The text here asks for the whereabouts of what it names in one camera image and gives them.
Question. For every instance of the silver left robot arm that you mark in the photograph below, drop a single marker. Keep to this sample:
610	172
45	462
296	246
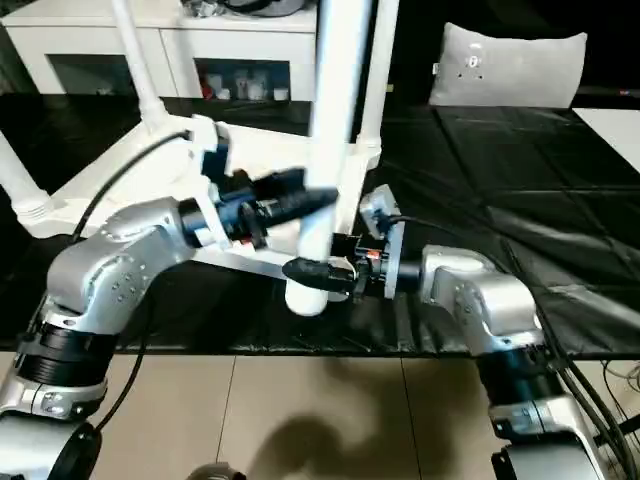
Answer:
100	280

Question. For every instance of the white plastic table top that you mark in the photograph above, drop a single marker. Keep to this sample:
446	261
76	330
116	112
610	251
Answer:
130	180

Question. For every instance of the colourful clutter bundle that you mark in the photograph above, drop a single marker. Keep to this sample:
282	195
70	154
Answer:
200	8

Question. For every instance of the white sideboard cabinet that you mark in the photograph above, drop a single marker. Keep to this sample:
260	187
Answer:
100	45

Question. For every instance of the grey pillow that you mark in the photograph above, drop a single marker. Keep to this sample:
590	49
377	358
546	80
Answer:
510	65

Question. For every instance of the white flat board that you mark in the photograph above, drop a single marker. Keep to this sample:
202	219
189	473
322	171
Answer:
612	130

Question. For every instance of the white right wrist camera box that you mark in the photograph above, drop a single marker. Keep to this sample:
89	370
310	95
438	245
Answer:
383	212

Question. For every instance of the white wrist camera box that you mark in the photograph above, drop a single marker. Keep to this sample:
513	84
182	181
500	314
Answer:
383	212
210	150

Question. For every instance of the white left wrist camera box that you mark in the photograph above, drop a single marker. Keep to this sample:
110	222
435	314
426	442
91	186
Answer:
210	150

